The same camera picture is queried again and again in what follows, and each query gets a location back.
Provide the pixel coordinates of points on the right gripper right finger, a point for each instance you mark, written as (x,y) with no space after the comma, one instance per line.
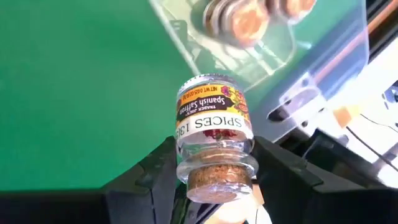
(286,186)

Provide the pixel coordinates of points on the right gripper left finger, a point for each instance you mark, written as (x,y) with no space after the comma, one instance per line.
(146,186)

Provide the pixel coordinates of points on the metal bracket plate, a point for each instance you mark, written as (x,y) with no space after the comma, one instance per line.
(295,105)

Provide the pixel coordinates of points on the clear plastic bin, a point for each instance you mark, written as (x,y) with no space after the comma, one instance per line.
(280,59)

